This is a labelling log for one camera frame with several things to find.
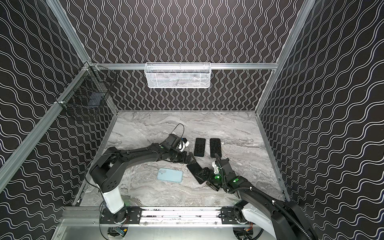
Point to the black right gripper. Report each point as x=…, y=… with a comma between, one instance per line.
x=207, y=175

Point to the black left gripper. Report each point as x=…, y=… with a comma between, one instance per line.
x=184, y=156

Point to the light blue phone case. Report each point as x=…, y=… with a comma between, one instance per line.
x=170, y=175
x=199, y=154

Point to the black phone case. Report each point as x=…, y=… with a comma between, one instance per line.
x=215, y=147

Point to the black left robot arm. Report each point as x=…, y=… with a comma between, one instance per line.
x=109, y=169

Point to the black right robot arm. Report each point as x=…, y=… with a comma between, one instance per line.
x=282, y=220

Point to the aluminium back crossbar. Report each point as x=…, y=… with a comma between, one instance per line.
x=212, y=66

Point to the white wire mesh basket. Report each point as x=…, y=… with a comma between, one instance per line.
x=178, y=78

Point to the black wire mesh basket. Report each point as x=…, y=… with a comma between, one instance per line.
x=88, y=100

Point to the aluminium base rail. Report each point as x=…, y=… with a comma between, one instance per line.
x=169, y=217

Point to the aluminium left side rail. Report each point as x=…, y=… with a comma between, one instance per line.
x=15, y=161

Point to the aluminium corner post right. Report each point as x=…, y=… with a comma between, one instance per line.
x=290, y=42

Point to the aluminium corner post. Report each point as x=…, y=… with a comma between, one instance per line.
x=290, y=42
x=69, y=30

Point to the aluminium corner post left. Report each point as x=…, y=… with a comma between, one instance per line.
x=69, y=30

